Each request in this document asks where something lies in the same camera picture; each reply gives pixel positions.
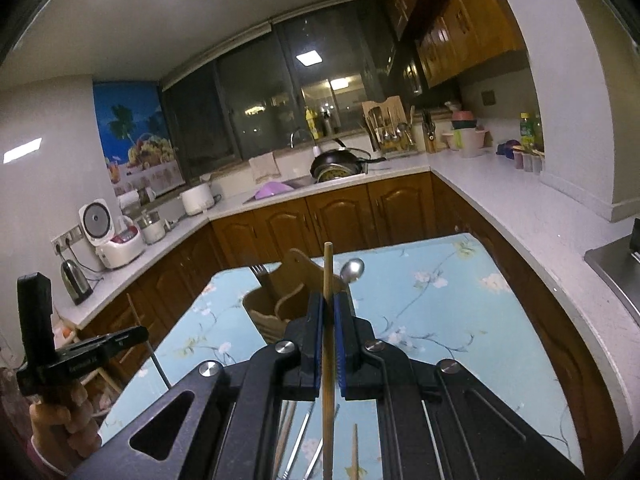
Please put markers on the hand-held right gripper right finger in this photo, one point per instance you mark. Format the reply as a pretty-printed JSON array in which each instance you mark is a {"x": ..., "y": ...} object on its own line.
[{"x": 343, "y": 340}]

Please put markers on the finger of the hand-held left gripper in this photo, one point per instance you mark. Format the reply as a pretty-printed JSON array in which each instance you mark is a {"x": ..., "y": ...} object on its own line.
[{"x": 129, "y": 340}]

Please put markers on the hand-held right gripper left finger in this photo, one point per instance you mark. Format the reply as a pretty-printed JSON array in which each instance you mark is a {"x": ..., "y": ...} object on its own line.
[{"x": 314, "y": 340}]

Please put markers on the wooden chopstick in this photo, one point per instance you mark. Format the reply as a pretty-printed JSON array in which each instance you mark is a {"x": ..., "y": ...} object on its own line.
[
  {"x": 354, "y": 452},
  {"x": 160, "y": 366},
  {"x": 284, "y": 440}
]

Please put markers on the wooden utensil holder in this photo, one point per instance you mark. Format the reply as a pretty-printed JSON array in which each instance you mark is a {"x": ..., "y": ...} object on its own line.
[{"x": 265, "y": 310}]

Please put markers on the bundle of chopsticks and spoon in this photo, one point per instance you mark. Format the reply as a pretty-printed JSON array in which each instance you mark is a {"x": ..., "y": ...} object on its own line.
[{"x": 328, "y": 270}]

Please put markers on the person's left hand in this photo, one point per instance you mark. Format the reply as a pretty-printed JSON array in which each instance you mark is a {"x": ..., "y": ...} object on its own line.
[{"x": 75, "y": 425}]

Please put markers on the steel electric kettle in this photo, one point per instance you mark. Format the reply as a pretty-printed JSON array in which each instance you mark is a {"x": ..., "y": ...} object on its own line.
[{"x": 75, "y": 280}]

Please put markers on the metal spoon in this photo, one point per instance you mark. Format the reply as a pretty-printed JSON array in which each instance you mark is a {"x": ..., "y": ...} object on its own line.
[{"x": 352, "y": 269}]

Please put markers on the floral light blue tablecloth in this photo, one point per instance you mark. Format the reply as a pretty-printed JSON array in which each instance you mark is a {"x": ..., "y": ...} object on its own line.
[{"x": 425, "y": 320}]

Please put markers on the metal fork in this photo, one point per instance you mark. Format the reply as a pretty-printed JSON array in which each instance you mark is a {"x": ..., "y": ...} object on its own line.
[{"x": 258, "y": 270}]

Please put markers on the white rice cooker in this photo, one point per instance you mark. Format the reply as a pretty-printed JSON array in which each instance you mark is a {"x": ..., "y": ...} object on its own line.
[{"x": 117, "y": 245}]

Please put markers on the metal chopstick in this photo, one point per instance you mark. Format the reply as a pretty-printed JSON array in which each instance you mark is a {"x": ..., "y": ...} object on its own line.
[
  {"x": 316, "y": 452},
  {"x": 299, "y": 440}
]

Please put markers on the small white blender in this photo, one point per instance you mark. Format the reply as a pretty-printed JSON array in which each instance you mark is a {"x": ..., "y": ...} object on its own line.
[{"x": 152, "y": 227}]

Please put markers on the wooden lower cabinets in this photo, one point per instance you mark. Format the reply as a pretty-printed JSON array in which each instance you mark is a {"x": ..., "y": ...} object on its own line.
[{"x": 340, "y": 215}]

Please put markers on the wooden cabinets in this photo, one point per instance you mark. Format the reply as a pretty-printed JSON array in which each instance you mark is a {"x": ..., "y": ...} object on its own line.
[
  {"x": 340, "y": 215},
  {"x": 465, "y": 20}
]

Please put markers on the paper towel roll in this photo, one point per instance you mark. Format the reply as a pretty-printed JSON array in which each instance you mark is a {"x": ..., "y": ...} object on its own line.
[{"x": 129, "y": 200}]

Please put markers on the pink plastic basin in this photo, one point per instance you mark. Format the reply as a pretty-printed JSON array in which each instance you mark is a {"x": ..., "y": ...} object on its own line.
[{"x": 274, "y": 191}]

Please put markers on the white electric pot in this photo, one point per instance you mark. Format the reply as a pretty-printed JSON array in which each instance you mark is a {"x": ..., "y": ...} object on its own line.
[{"x": 197, "y": 200}]

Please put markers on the steel sink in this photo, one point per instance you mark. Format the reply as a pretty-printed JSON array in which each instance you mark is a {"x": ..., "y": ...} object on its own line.
[{"x": 305, "y": 182}]

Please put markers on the beige dish towel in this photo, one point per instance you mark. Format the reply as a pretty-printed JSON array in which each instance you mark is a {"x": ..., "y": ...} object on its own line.
[{"x": 264, "y": 167}]

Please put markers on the black wok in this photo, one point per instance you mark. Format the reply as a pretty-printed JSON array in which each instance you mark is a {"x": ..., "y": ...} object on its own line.
[{"x": 340, "y": 160}]

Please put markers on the chrome faucet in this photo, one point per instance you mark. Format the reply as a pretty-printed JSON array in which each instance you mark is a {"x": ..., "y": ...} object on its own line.
[{"x": 300, "y": 135}]

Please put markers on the yellow detergent bottle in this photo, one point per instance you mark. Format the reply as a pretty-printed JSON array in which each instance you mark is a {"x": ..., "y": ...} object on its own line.
[{"x": 312, "y": 125}]

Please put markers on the grey pump bottle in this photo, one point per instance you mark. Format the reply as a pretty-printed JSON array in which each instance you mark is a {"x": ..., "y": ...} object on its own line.
[{"x": 328, "y": 124}]

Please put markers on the kitchen utensil drying rack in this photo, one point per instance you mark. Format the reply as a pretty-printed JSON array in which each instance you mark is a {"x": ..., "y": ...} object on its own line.
[{"x": 387, "y": 125}]

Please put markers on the wooden knife block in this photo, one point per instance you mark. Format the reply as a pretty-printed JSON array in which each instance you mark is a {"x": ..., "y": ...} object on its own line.
[{"x": 429, "y": 135}]

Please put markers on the pink plastic container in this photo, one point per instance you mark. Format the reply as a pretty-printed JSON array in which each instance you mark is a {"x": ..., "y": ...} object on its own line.
[{"x": 450, "y": 141}]

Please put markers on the white plastic container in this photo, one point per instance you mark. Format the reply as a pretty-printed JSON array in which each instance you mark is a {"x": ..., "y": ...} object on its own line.
[{"x": 472, "y": 142}]

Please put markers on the stack of coloured bowls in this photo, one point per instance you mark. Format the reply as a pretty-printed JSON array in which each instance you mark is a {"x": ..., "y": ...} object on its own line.
[{"x": 465, "y": 119}]

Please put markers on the dark kitchen window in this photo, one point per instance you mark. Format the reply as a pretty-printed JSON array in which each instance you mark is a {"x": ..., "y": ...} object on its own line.
[{"x": 250, "y": 90}]

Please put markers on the row of spice jars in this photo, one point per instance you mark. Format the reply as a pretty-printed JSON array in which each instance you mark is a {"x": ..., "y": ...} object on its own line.
[{"x": 529, "y": 161}]

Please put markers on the green yellow drink bottle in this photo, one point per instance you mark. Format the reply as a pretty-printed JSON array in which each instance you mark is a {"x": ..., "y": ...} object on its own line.
[{"x": 527, "y": 130}]

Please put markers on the steel stove top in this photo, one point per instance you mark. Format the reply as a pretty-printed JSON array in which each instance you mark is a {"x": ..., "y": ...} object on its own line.
[{"x": 617, "y": 270}]

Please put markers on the wooden upper cabinets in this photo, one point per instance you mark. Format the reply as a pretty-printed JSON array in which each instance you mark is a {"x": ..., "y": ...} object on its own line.
[{"x": 465, "y": 20}]

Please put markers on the wall power socket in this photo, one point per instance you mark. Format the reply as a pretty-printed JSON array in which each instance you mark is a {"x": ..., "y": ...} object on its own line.
[{"x": 67, "y": 239}]

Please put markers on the fruit wall poster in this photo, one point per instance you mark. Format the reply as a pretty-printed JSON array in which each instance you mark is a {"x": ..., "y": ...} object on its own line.
[{"x": 132, "y": 130}]

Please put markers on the dark wall switch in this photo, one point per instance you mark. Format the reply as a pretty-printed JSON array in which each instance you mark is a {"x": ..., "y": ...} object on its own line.
[{"x": 488, "y": 98}]

